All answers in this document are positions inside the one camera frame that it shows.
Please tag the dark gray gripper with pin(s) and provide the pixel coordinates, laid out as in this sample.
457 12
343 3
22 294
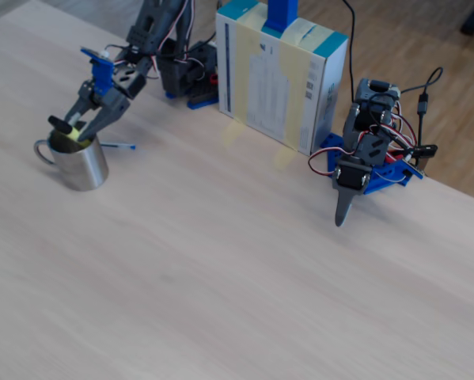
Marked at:
109 107

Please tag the yellow highlighter with black cap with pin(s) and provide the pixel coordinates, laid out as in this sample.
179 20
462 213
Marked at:
60 124

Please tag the dark gray robot arm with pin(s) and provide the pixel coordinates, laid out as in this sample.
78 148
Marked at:
181 67

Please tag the blue leader arm base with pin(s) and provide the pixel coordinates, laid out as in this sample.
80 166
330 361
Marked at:
387 176

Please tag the blue ballpoint pen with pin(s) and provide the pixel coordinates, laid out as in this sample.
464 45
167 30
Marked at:
120 146

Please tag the silver metal cup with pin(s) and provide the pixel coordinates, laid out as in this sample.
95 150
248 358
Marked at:
82 170

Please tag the white and blue cardboard box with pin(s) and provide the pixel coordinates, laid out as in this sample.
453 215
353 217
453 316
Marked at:
268 87

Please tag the wrist camera on blue mount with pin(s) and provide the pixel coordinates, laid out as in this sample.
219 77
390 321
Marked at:
102 73

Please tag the blue robot arm base plate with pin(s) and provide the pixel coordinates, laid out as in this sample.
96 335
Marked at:
201 104

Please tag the blue upright post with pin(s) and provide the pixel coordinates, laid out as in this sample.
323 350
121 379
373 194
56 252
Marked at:
280 16

